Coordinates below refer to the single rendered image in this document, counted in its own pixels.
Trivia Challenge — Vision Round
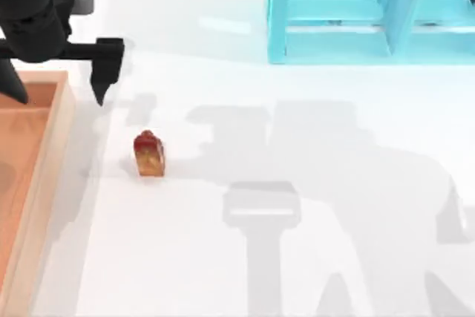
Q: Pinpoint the grey rounded box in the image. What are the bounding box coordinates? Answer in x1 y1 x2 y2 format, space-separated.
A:
48 0 96 15

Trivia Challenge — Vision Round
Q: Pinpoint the light blue rack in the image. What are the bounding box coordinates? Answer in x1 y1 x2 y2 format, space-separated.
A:
266 0 475 66

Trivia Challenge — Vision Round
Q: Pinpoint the shallow salmon-coloured box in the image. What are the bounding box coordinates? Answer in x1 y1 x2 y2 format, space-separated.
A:
0 69 78 317

